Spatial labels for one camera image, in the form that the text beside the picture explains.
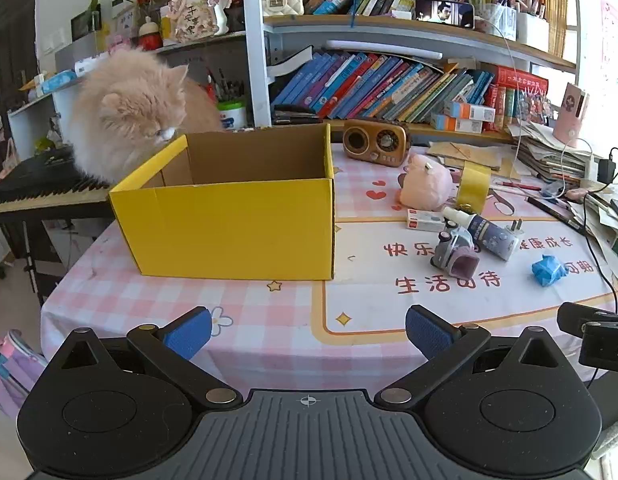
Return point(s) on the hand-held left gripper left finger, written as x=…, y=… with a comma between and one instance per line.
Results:
x=186, y=332

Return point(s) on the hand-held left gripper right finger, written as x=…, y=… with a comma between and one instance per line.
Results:
x=429, y=332

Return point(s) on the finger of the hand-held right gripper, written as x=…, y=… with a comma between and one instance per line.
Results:
x=576, y=316

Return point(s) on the blue wrapper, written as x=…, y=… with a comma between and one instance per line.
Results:
x=549, y=270

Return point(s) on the white plug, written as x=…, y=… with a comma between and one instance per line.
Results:
x=515, y=230

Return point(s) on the yellow cardboard box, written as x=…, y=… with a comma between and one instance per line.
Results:
x=229, y=230

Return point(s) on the white spray bottle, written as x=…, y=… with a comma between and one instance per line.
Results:
x=489, y=237

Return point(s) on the small white red box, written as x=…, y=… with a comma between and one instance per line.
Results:
x=426, y=220

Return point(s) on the pink plush toy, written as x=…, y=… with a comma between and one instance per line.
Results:
x=424, y=182

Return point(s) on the yellow tape roll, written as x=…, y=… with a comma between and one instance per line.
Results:
x=474, y=180

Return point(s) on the pink checked printed tablecloth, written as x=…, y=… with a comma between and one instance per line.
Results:
x=269, y=320

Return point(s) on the grey fuzzy clothing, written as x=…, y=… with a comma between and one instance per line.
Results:
x=614, y=435

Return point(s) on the small pink eraser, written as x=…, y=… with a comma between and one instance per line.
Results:
x=574, y=194

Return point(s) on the red white pen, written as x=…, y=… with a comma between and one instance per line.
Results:
x=519, y=186

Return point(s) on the white power adapter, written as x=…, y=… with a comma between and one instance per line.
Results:
x=589, y=169

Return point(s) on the black power adapter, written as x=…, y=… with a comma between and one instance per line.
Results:
x=605, y=170

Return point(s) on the pile of papers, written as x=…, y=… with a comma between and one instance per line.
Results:
x=549, y=155

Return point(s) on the black keyboard stand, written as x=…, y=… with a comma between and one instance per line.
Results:
x=31, y=260

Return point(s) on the pink bag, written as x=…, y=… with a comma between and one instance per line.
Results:
x=14, y=375

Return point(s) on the brown paper envelopes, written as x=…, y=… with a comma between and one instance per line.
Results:
x=464, y=152

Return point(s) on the brown retro radio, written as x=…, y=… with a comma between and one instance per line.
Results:
x=376, y=140

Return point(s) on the orange blue white box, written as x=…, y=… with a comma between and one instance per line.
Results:
x=454, y=124
x=469, y=111

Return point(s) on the row of acrylic charms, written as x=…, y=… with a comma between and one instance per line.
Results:
x=535, y=105

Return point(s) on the black piano keyboard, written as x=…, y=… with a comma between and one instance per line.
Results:
x=34, y=180

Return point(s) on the white green pen cup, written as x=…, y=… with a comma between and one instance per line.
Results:
x=232, y=117

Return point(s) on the fluffy orange white cat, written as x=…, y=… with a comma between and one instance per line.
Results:
x=129, y=105

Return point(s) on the black stapler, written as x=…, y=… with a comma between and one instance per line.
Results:
x=294, y=115

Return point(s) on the thick red dictionary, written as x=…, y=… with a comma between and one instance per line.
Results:
x=521, y=79

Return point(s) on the red tassel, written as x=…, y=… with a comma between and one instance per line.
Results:
x=211, y=90

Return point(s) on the bunch of pens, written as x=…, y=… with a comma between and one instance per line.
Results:
x=228, y=87

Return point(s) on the row of blue books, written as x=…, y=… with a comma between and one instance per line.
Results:
x=369, y=85

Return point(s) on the white side shelf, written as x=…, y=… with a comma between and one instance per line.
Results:
x=39, y=115

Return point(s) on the blue tissue pack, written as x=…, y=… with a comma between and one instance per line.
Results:
x=59, y=82

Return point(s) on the white pen holder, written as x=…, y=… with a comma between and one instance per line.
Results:
x=533, y=32

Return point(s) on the row of yellow books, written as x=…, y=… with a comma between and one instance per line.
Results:
x=554, y=20

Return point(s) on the red white doll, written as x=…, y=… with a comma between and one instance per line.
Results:
x=150, y=37

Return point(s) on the clear pen cup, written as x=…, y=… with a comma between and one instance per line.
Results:
x=499, y=22

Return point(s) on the white bookshelf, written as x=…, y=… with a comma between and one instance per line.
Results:
x=254, y=35

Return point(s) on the white pink figurine ornament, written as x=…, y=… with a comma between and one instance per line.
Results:
x=194, y=15

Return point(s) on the smartphone showing video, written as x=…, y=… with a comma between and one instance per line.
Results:
x=444, y=12

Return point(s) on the green plant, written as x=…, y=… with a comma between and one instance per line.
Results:
x=94, y=10

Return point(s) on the black photo frame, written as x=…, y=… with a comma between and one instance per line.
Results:
x=84, y=22

